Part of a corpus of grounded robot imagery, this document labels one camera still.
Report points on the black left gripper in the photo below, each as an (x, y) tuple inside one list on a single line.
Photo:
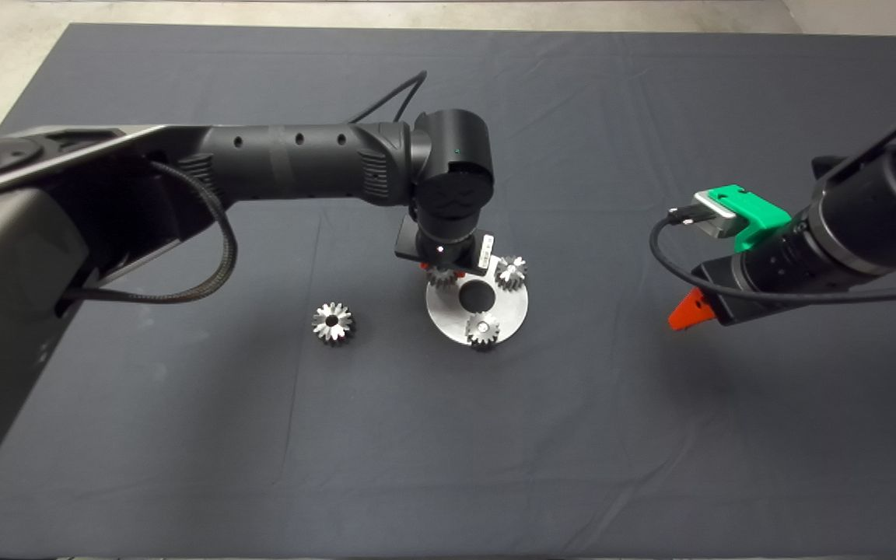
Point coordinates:
[(403, 245)]

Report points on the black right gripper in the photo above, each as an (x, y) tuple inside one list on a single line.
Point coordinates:
[(720, 272)]

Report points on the smaller steel gear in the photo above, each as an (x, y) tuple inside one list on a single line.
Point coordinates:
[(442, 278), (510, 272), (483, 331)]

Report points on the larger steel gear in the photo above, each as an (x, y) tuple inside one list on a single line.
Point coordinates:
[(333, 323)]

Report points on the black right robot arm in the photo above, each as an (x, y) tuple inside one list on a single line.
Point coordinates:
[(868, 218)]

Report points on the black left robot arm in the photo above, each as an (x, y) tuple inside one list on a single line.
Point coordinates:
[(300, 159)]

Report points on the round metal plate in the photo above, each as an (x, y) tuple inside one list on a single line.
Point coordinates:
[(510, 315)]

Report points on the dark grey table cloth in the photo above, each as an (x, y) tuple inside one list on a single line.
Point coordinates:
[(572, 451)]

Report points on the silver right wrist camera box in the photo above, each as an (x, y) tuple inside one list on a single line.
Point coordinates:
[(716, 218)]

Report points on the green right camera mount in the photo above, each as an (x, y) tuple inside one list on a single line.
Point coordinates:
[(755, 214)]

